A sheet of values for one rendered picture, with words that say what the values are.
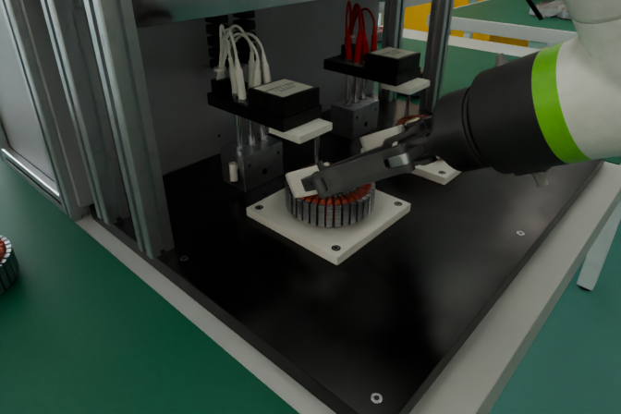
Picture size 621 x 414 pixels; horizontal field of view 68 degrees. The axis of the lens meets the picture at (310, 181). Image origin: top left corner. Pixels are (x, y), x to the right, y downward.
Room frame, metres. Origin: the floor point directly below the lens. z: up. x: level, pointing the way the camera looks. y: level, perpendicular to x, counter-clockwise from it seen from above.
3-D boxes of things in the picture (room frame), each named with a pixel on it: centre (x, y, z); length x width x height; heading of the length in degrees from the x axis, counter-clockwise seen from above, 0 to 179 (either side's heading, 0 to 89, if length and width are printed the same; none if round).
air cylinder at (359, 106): (0.78, -0.08, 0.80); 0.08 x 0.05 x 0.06; 138
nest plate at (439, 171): (0.68, -0.19, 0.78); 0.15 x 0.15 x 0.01; 48
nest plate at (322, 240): (0.50, -0.02, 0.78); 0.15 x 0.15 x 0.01; 48
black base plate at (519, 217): (0.60, -0.09, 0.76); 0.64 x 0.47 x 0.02; 138
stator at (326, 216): (0.50, -0.02, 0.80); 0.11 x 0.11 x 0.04
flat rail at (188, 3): (0.66, -0.03, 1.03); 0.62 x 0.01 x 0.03; 138
